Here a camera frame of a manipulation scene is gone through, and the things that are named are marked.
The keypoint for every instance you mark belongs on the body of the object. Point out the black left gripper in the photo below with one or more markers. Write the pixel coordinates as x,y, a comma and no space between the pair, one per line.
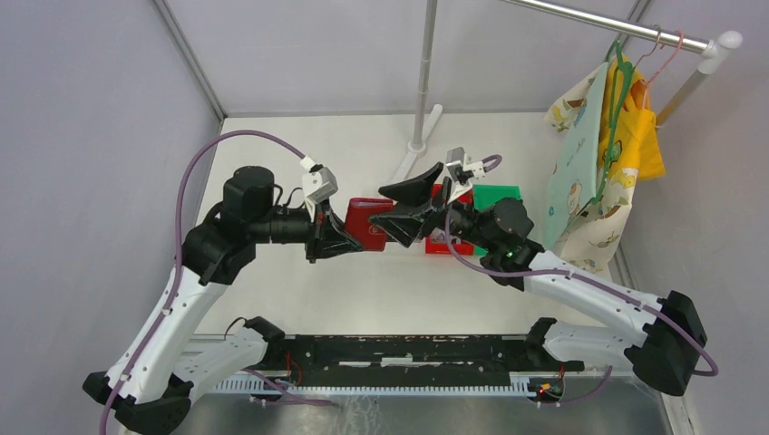
324,240

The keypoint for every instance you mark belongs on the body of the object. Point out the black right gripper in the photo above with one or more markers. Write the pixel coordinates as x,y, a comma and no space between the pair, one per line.
405,227

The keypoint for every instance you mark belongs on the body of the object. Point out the red leather card holder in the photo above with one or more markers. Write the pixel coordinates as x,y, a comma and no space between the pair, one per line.
358,225

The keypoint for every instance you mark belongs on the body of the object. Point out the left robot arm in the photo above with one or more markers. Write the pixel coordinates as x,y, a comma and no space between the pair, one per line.
151,389

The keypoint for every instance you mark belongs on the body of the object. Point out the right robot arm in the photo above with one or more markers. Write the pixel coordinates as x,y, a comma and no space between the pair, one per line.
661,339

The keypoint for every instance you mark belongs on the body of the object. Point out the red plastic bin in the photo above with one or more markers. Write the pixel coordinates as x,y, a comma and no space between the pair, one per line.
436,244

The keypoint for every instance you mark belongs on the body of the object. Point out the green plastic bin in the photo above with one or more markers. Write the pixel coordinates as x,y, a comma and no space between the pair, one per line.
485,196

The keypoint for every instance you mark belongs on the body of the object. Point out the patterned cream cloth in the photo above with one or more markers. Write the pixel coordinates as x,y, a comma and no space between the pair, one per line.
581,228

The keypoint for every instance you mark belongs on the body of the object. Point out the small circuit board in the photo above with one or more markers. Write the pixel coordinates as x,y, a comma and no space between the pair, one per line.
548,392

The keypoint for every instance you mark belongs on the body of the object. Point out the yellow garment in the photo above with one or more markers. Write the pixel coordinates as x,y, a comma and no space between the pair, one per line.
636,130

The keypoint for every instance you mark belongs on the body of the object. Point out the green hanger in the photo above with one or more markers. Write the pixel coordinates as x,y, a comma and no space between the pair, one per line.
616,108

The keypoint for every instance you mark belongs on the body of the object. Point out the pink hanger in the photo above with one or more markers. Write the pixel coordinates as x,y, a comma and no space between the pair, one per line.
648,83

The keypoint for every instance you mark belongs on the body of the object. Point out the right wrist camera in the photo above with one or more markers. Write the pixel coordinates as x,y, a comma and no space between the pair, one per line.
463,171

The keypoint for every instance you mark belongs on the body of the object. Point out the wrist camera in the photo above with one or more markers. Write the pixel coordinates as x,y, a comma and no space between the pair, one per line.
319,184
463,171

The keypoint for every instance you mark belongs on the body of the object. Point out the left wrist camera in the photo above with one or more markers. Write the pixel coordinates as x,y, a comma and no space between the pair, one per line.
319,184

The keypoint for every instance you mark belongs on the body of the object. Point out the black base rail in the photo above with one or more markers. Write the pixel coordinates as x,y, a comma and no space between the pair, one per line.
410,361

